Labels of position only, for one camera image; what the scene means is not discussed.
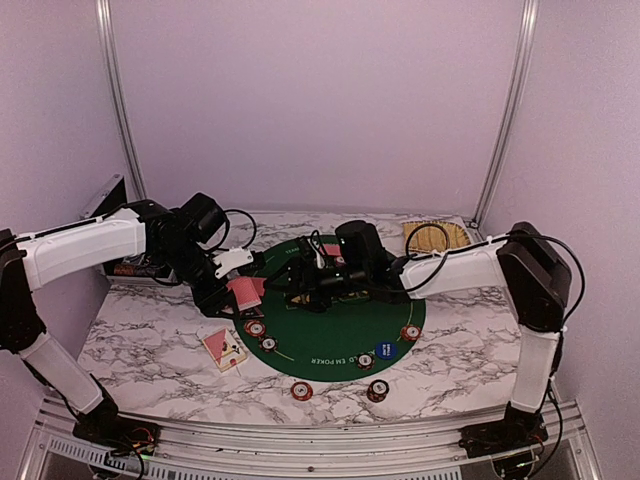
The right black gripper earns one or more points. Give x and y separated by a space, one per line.
293 288

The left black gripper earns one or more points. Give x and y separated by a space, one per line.
208 300

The pink playing card deck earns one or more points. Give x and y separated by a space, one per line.
248 291

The black triangular all-in button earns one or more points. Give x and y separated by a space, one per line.
250 314

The face-down card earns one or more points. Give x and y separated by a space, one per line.
333 250

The dark chips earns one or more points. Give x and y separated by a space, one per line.
268 344
365 361

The blue small blind button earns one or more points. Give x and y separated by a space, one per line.
386 350

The dark red poker chip stack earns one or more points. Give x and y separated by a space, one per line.
377 391

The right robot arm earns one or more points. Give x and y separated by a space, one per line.
522 263

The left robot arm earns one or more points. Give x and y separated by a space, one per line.
29 262

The white red card box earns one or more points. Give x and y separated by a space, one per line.
224 349

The aluminium poker chip case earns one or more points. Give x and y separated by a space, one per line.
131 270

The round green poker mat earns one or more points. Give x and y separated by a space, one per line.
323 347

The woven bamboo tray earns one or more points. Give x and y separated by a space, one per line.
442 235

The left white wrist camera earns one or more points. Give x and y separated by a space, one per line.
236 258

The left aluminium frame post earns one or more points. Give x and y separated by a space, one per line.
118 100

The aluminium frame post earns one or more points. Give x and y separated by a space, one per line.
515 93
118 100

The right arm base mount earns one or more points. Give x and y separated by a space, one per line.
498 437

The front aluminium rail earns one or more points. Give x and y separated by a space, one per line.
419 449

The right aluminium frame post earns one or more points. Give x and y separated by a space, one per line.
515 93

